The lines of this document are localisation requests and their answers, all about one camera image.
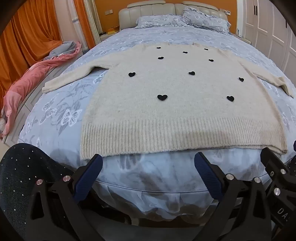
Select blue butterfly print duvet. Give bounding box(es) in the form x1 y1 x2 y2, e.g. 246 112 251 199
17 28 296 223

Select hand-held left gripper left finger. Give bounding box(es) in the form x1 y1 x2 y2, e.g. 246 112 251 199
23 153 104 241

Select pink blanket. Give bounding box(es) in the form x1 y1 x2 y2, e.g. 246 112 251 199
2 42 82 137

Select person's dark sparkly trouser leg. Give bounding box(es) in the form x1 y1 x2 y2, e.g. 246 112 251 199
0 143 77 232

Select white nightstand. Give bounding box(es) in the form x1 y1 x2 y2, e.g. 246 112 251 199
236 35 251 45
99 30 121 42

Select white wardrobe doors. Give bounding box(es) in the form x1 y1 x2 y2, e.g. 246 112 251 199
240 0 296 77

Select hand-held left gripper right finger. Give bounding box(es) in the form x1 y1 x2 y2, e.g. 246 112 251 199
194 152 278 241

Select blue butterfly print pillow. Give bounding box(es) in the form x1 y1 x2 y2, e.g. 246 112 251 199
136 14 183 29
181 6 232 33

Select white striped sheer curtain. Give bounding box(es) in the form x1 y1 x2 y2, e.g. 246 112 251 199
84 0 102 45

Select grey cloth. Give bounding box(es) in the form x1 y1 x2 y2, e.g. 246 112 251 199
44 41 80 61

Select orange curtain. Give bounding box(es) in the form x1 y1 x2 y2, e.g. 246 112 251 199
0 0 63 102
74 0 95 48

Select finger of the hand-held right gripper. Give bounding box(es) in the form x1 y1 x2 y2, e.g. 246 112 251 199
260 147 290 197
290 141 296 175

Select beige padded headboard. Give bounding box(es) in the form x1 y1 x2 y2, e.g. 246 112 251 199
118 0 228 30

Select cream sweater with black hearts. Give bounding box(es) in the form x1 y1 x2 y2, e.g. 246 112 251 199
42 43 295 161

